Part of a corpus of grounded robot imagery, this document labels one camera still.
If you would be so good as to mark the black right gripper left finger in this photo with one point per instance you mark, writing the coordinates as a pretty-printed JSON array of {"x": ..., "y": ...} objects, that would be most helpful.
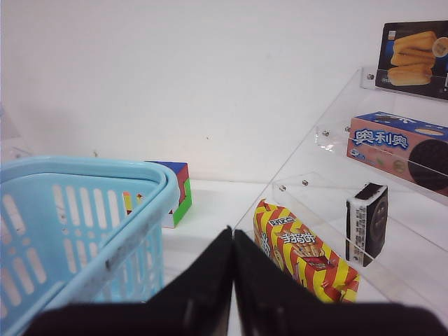
[{"x": 196, "y": 302}]

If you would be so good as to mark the light blue plastic basket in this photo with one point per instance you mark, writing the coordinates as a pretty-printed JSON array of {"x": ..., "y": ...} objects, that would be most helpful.
[{"x": 65, "y": 237}]

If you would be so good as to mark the red yellow striped snack packet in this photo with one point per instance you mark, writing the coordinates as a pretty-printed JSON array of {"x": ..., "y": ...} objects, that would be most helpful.
[{"x": 298, "y": 252}]

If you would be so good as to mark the multicolour puzzle cube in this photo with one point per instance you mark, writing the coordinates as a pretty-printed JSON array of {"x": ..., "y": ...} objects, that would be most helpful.
[{"x": 177, "y": 212}]

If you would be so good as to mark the black white tissue pack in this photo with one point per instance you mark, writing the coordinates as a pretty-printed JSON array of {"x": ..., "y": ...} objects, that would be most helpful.
[{"x": 366, "y": 219}]

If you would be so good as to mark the blue pink Oreo box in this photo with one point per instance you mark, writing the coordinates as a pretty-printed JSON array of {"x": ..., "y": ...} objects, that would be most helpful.
[{"x": 411, "y": 149}]

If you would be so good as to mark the clear acrylic right shelf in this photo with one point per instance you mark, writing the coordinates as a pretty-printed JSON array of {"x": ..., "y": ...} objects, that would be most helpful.
[{"x": 370, "y": 179}]

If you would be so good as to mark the black Franzzi biscuit box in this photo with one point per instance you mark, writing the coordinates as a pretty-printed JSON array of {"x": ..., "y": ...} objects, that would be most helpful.
[{"x": 413, "y": 58}]

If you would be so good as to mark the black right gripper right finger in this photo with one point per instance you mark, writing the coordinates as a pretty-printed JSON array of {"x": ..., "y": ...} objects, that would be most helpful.
[{"x": 271, "y": 303}]

